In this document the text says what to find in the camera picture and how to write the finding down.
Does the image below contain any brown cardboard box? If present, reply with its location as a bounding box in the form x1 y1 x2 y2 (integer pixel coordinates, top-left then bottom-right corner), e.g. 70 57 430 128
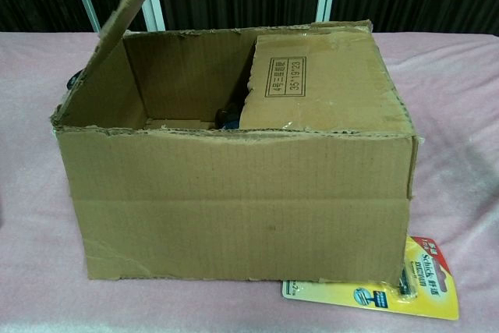
49 0 424 284

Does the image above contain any brown soda bottle blue label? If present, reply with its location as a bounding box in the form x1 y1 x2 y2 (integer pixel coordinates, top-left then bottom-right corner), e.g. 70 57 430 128
214 101 250 130

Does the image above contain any black claw hammer red grip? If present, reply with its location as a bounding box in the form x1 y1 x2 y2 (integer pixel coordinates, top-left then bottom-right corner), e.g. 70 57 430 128
66 69 85 90

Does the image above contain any pink tablecloth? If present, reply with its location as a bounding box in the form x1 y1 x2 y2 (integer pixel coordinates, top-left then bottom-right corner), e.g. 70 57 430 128
0 30 499 333

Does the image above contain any yellow razor blister pack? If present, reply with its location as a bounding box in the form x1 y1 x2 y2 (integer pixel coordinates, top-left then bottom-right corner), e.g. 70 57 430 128
281 235 460 321

